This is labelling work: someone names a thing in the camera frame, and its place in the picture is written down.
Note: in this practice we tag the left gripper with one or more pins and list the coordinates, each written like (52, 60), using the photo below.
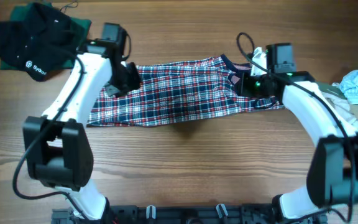
(134, 80)

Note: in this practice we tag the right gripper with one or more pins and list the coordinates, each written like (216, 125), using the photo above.
(248, 85)

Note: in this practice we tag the plaid navy red shirt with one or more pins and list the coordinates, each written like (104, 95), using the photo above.
(178, 92)

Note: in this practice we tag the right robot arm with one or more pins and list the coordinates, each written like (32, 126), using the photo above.
(332, 179)

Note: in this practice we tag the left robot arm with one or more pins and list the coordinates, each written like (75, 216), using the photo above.
(57, 150)

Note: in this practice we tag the green cloth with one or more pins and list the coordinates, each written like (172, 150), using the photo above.
(81, 29)

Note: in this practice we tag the black polo shirt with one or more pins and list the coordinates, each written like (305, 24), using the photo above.
(37, 44)

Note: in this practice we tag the cream and tan garment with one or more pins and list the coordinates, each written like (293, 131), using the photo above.
(340, 103)

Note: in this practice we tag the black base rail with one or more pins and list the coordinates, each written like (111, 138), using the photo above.
(221, 213)

